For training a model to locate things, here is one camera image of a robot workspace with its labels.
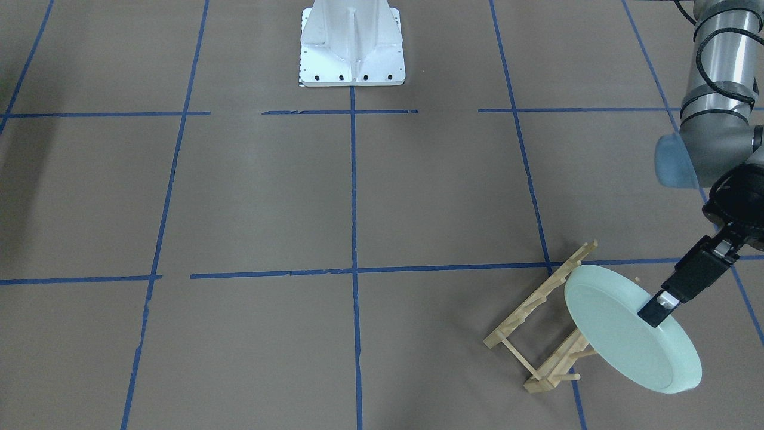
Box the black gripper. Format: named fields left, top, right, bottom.
left=637, top=163, right=763, bottom=328

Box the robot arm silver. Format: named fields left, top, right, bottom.
left=638, top=1, right=763, bottom=327

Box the pale green ceramic plate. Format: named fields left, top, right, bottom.
left=564, top=265, right=703, bottom=394

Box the wooden dish rack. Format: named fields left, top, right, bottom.
left=482, top=239, right=599, bottom=394

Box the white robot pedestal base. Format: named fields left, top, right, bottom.
left=298, top=1, right=406, bottom=87

